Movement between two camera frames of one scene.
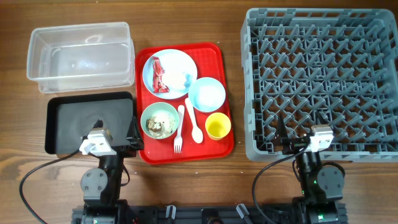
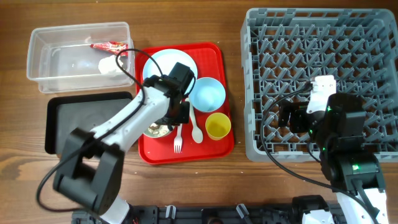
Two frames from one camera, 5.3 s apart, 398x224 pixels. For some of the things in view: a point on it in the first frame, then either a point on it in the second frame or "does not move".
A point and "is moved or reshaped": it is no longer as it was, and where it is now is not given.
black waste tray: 68,118 does not move
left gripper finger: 134,135 -> 183,117
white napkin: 177,79 is moved or reshaped
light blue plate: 169,73 does not move
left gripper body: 126,152 -> 168,119
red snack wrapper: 158,85 is moved or reshaped
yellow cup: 217,125 does not move
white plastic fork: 178,142 does not move
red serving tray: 183,108 does not move
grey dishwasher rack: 341,63 does not move
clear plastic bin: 81,57 does not move
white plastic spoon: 196,133 does not move
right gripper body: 294,145 -> 301,121
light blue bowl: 207,94 does not move
